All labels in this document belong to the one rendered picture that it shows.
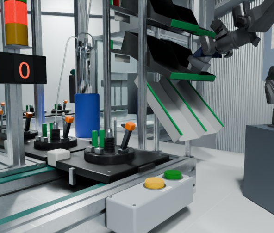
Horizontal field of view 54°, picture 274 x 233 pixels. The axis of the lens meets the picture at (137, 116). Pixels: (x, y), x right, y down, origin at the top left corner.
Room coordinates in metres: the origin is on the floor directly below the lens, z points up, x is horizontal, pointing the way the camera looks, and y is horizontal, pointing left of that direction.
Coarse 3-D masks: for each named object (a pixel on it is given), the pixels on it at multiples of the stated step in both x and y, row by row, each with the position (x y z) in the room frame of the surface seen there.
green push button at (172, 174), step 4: (164, 172) 0.59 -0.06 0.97; (168, 172) 0.58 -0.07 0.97; (172, 172) 0.58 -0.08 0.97; (176, 172) 0.58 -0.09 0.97; (180, 172) 0.58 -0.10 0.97; (164, 176) 0.58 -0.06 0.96; (168, 176) 0.57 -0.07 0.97; (172, 176) 0.57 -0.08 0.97; (176, 176) 0.57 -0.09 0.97; (180, 176) 0.57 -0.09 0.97
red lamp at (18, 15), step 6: (12, 0) 0.64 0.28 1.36; (6, 6) 0.64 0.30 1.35; (12, 6) 0.64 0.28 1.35; (18, 6) 0.64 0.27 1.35; (24, 6) 0.66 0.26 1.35; (6, 12) 0.64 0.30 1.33; (12, 12) 0.64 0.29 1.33; (18, 12) 0.64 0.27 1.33; (24, 12) 0.65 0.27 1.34; (6, 18) 0.64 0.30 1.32; (12, 18) 0.64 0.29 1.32; (18, 18) 0.64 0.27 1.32; (24, 18) 0.65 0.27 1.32; (24, 24) 0.66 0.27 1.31
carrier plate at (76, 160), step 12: (72, 156) 0.74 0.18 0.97; (144, 156) 0.74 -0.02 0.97; (156, 156) 0.74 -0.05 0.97; (168, 156) 0.75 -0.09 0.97; (60, 168) 0.68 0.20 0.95; (84, 168) 0.62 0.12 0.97; (96, 168) 0.62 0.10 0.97; (108, 168) 0.62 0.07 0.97; (120, 168) 0.62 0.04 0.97; (132, 168) 0.63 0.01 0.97; (108, 180) 0.57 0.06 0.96
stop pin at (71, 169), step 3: (69, 168) 0.64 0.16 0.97; (72, 168) 0.64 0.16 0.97; (75, 168) 0.64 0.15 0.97; (69, 171) 0.64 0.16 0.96; (72, 171) 0.63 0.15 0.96; (75, 171) 0.64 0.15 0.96; (69, 174) 0.64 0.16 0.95; (72, 174) 0.63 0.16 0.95; (75, 174) 0.64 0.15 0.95; (69, 177) 0.64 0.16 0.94; (72, 177) 0.63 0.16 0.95; (75, 177) 0.64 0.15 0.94; (69, 180) 0.64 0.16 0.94; (72, 180) 0.63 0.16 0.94; (75, 180) 0.64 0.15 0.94; (69, 183) 0.64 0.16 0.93; (72, 183) 0.63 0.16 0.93; (75, 183) 0.64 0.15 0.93
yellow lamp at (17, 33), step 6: (6, 24) 0.64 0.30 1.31; (12, 24) 0.64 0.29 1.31; (18, 24) 0.64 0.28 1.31; (6, 30) 0.64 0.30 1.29; (12, 30) 0.64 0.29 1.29; (18, 30) 0.64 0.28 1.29; (24, 30) 0.65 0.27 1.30; (6, 36) 0.64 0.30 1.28; (12, 36) 0.64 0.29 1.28; (18, 36) 0.64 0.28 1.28; (24, 36) 0.65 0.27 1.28; (6, 42) 0.65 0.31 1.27; (12, 42) 0.64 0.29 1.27; (18, 42) 0.64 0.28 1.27; (24, 42) 0.65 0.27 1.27
